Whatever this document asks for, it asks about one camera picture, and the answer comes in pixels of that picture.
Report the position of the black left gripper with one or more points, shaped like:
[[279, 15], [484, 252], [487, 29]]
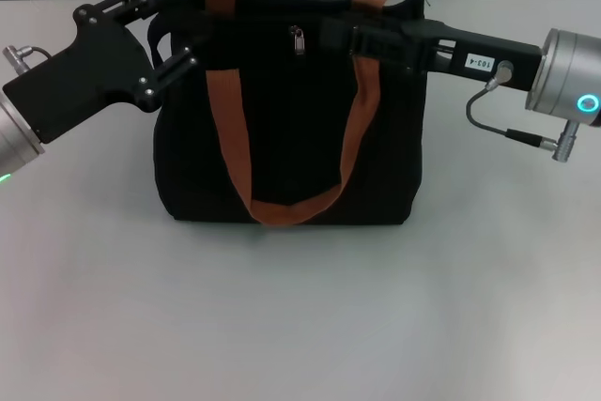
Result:
[[89, 72]]

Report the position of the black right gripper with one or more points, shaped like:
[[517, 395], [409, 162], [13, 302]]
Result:
[[479, 58]]

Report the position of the silver metal zipper pull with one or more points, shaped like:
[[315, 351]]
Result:
[[299, 44]]

